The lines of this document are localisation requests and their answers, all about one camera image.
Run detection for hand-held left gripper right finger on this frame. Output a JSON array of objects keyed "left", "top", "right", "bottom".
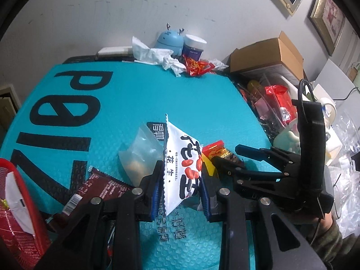
[{"left": 198, "top": 160, "right": 328, "bottom": 270}]

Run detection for white cardboard sheet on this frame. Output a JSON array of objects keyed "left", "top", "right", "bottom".
[{"left": 312, "top": 58, "right": 360, "bottom": 102}]

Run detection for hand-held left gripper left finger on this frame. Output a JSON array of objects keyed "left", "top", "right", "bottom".
[{"left": 34, "top": 160, "right": 166, "bottom": 270}]

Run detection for red candy bag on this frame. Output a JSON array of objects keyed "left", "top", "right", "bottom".
[{"left": 182, "top": 54, "right": 216, "bottom": 77}]

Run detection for yellow snack packet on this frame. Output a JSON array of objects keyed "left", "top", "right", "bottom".
[{"left": 201, "top": 155, "right": 218, "bottom": 179}]

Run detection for white peanut snack packet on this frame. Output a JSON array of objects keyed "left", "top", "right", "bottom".
[{"left": 164, "top": 114, "right": 203, "bottom": 217}]

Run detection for white ceramic figurine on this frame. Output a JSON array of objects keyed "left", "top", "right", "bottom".
[{"left": 273, "top": 129, "right": 301, "bottom": 154}]

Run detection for yellow plastic container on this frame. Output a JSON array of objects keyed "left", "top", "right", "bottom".
[{"left": 247, "top": 80, "right": 265, "bottom": 96}]

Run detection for crumpled white tissue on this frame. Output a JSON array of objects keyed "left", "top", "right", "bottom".
[
  {"left": 162, "top": 56, "right": 187, "bottom": 77},
  {"left": 132, "top": 36, "right": 175, "bottom": 65}
]

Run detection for small red gold snack packet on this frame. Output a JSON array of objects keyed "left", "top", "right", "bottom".
[{"left": 202, "top": 140, "right": 245, "bottom": 169}]

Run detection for clear zip bag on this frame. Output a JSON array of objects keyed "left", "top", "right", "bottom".
[{"left": 118, "top": 126, "right": 164, "bottom": 187}]

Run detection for wooden board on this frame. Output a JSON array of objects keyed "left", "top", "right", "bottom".
[{"left": 0, "top": 84, "right": 21, "bottom": 130}]

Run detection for red plastic mesh basket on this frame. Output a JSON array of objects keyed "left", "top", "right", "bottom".
[{"left": 0, "top": 158, "right": 52, "bottom": 269}]

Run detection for person's right forearm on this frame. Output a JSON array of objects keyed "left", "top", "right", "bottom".
[{"left": 292, "top": 216, "right": 344, "bottom": 263}]

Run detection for large dark red snack packet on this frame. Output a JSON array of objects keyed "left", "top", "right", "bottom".
[{"left": 0, "top": 208, "right": 43, "bottom": 268}]

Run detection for open cardboard box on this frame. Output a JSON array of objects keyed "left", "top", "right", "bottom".
[{"left": 226, "top": 31, "right": 304, "bottom": 82}]

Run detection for small white wrapper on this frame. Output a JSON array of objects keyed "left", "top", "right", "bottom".
[{"left": 208, "top": 58, "right": 229, "bottom": 71}]

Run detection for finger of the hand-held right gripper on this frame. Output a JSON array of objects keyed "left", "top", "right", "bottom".
[
  {"left": 212, "top": 156, "right": 303, "bottom": 211},
  {"left": 235, "top": 144, "right": 303, "bottom": 180}
]

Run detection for white jug with handle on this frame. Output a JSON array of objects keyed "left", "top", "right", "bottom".
[{"left": 316, "top": 97, "right": 336, "bottom": 124}]

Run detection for dark jar with white lid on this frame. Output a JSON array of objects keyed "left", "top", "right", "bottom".
[{"left": 183, "top": 34, "right": 207, "bottom": 62}]

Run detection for dark brown snack packet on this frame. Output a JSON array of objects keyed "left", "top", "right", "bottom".
[{"left": 46, "top": 166, "right": 135, "bottom": 232}]

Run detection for gold picture frame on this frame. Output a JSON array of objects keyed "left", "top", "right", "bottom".
[{"left": 307, "top": 0, "right": 346, "bottom": 56}]

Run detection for white flat adapter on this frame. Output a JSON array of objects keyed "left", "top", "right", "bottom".
[{"left": 97, "top": 47, "right": 134, "bottom": 59}]

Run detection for clear plastic bags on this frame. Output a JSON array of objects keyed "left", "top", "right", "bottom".
[{"left": 329, "top": 110, "right": 360, "bottom": 228}]

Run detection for blue deer humidifier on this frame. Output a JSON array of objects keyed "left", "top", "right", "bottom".
[{"left": 156, "top": 24, "right": 185, "bottom": 57}]

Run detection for teal printed bubble mat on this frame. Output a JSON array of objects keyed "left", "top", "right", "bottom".
[{"left": 0, "top": 62, "right": 275, "bottom": 270}]

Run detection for red foil bag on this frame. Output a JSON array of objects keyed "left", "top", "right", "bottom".
[{"left": 264, "top": 85, "right": 299, "bottom": 124}]

